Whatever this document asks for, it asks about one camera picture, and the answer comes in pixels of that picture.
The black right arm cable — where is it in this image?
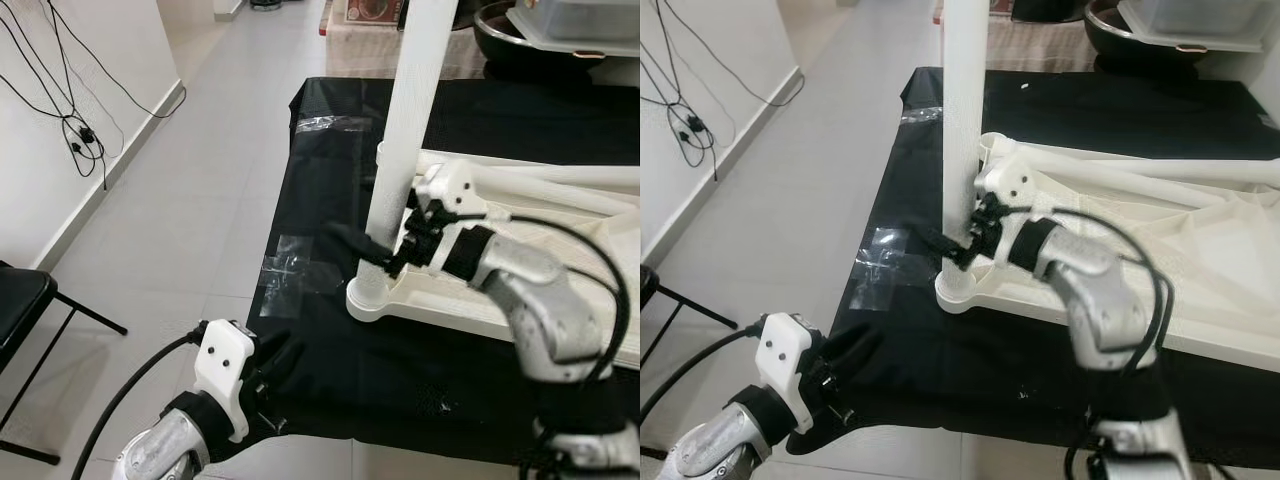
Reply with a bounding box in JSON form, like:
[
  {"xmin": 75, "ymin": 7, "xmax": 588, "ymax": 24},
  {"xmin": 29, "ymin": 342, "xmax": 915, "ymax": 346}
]
[
  {"xmin": 1000, "ymin": 205, "xmax": 1176, "ymax": 480},
  {"xmin": 440, "ymin": 205, "xmax": 633, "ymax": 480}
]

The orange lidded storage box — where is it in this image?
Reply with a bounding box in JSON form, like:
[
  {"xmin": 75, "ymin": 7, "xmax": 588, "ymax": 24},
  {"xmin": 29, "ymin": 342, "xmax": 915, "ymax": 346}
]
[{"xmin": 345, "ymin": 0, "xmax": 406, "ymax": 26}]

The black tablecloth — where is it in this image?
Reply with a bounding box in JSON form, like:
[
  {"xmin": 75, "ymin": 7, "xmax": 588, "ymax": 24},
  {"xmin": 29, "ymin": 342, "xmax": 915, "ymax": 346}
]
[
  {"xmin": 787, "ymin": 68, "xmax": 1280, "ymax": 471},
  {"xmin": 215, "ymin": 78, "xmax": 641, "ymax": 466}
]

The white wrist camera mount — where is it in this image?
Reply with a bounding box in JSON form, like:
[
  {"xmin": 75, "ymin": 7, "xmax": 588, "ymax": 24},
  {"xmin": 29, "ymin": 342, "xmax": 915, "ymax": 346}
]
[
  {"xmin": 975, "ymin": 150, "xmax": 1036, "ymax": 266},
  {"xmin": 755, "ymin": 313, "xmax": 826, "ymax": 433},
  {"xmin": 410, "ymin": 160, "xmax": 486, "ymax": 266},
  {"xmin": 195, "ymin": 320, "xmax": 256, "ymax": 441}
]

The green lidded clear box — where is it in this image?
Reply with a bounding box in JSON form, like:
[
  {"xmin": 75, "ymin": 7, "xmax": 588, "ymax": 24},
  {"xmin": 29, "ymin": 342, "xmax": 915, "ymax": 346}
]
[
  {"xmin": 505, "ymin": 0, "xmax": 641, "ymax": 56},
  {"xmin": 1118, "ymin": 0, "xmax": 1280, "ymax": 51}
]

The white plastic table leg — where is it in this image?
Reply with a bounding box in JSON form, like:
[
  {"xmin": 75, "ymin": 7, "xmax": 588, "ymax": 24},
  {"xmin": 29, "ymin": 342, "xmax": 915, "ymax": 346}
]
[
  {"xmin": 520, "ymin": 165, "xmax": 641, "ymax": 191},
  {"xmin": 1100, "ymin": 155, "xmax": 1280, "ymax": 187},
  {"xmin": 1010, "ymin": 140, "xmax": 1246, "ymax": 209},
  {"xmin": 940, "ymin": 0, "xmax": 991, "ymax": 301},
  {"xmin": 362, "ymin": 0, "xmax": 459, "ymax": 301},
  {"xmin": 470, "ymin": 165, "xmax": 636, "ymax": 217}
]

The white plastic table top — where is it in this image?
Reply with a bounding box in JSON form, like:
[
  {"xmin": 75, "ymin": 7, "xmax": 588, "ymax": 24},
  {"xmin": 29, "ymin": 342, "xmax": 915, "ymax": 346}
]
[
  {"xmin": 345, "ymin": 145, "xmax": 641, "ymax": 369},
  {"xmin": 935, "ymin": 132, "xmax": 1280, "ymax": 371}
]

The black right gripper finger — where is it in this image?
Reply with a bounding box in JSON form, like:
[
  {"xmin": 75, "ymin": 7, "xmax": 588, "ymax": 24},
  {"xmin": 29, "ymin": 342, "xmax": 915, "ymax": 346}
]
[
  {"xmin": 325, "ymin": 220, "xmax": 401, "ymax": 273},
  {"xmin": 915, "ymin": 225, "xmax": 971, "ymax": 271}
]

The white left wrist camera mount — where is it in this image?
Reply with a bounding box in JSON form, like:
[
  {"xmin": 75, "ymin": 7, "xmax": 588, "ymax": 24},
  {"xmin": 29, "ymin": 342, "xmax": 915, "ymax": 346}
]
[
  {"xmin": 195, "ymin": 320, "xmax": 256, "ymax": 441},
  {"xmin": 755, "ymin": 313, "xmax": 826, "ymax": 433}
]

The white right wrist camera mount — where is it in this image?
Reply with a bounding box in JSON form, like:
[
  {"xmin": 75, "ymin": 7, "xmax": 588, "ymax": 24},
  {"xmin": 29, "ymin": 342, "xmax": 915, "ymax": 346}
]
[
  {"xmin": 410, "ymin": 160, "xmax": 486, "ymax": 266},
  {"xmin": 975, "ymin": 150, "xmax": 1036, "ymax": 266}
]

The beige patterned cloth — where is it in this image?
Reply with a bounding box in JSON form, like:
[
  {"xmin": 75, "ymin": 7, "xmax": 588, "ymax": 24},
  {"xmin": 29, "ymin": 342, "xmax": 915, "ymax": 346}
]
[
  {"xmin": 935, "ymin": 8, "xmax": 1096, "ymax": 71},
  {"xmin": 320, "ymin": 20, "xmax": 491, "ymax": 81}
]

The thin wall cable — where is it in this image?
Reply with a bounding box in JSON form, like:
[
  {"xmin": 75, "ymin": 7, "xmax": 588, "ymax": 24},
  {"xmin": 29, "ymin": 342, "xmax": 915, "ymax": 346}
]
[
  {"xmin": 640, "ymin": 72, "xmax": 683, "ymax": 113},
  {"xmin": 0, "ymin": 78, "xmax": 79, "ymax": 123},
  {"xmin": 0, "ymin": 10, "xmax": 83, "ymax": 126},
  {"xmin": 640, "ymin": 38, "xmax": 691, "ymax": 119},
  {"xmin": 648, "ymin": 0, "xmax": 698, "ymax": 117},
  {"xmin": 32, "ymin": 0, "xmax": 87, "ymax": 126},
  {"xmin": 45, "ymin": 0, "xmax": 186, "ymax": 121},
  {"xmin": 660, "ymin": 0, "xmax": 803, "ymax": 109}
]

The black folding chair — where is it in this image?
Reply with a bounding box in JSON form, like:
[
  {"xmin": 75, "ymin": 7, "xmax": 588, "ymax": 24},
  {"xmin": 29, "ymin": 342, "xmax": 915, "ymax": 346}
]
[
  {"xmin": 640, "ymin": 265, "xmax": 741, "ymax": 369},
  {"xmin": 0, "ymin": 262, "xmax": 129, "ymax": 466}
]

